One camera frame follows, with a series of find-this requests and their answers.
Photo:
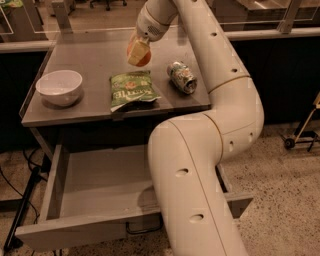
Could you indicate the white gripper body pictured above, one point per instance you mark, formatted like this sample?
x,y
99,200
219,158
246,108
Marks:
x,y
149,26

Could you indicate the orange fruit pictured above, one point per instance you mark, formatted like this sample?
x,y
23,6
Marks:
x,y
145,60

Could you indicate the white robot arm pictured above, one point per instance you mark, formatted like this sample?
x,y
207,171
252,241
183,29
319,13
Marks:
x,y
184,151

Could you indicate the grey counter cabinet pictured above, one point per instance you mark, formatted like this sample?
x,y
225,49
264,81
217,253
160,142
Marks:
x,y
97,55

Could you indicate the grey open drawer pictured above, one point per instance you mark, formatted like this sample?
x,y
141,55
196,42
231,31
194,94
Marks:
x,y
90,196

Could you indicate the office chair base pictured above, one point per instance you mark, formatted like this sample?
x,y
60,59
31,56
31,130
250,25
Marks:
x,y
107,3

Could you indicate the green chip bag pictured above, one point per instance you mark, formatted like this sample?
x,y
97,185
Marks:
x,y
131,87

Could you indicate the crushed soda can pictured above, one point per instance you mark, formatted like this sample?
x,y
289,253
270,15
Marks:
x,y
182,77

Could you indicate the white bowl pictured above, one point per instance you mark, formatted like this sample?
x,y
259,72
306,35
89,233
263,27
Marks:
x,y
60,88

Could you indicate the black floor stand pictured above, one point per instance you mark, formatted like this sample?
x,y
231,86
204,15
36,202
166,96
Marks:
x,y
12,241

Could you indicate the black drawer handle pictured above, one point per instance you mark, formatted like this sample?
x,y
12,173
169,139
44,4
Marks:
x,y
144,226

